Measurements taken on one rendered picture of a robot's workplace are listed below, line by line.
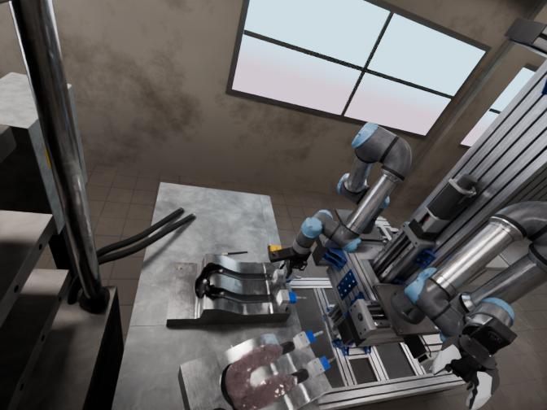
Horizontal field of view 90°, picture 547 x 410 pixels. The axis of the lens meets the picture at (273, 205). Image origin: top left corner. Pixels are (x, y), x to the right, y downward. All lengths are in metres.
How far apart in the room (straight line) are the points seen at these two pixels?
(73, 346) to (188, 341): 0.38
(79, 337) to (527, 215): 1.48
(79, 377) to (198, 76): 2.23
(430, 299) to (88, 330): 1.16
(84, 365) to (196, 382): 0.39
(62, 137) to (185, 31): 1.96
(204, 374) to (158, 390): 0.17
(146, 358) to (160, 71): 2.18
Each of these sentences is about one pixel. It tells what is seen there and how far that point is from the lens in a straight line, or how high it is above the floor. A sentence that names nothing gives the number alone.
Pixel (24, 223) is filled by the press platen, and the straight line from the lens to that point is 0.91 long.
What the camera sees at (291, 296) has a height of 0.90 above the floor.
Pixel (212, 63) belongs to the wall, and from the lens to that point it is 2.65.
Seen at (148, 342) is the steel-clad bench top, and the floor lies 0.80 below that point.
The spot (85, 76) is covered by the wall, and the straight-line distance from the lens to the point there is 2.87.
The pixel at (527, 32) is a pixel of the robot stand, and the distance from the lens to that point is 1.04.
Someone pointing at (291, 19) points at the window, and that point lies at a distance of 2.64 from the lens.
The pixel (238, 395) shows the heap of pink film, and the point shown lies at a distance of 1.08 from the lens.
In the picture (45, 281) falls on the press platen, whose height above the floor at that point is 1.04.
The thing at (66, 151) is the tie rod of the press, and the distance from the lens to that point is 0.78.
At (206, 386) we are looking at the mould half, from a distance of 1.05.
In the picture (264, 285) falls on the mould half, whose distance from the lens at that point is 1.28.
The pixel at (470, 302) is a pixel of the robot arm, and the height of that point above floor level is 1.29.
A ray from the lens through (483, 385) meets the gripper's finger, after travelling 0.74.
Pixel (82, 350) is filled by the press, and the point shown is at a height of 0.78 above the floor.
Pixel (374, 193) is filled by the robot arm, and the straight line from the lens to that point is 1.12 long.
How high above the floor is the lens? 1.92
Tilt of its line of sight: 38 degrees down
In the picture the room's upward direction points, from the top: 22 degrees clockwise
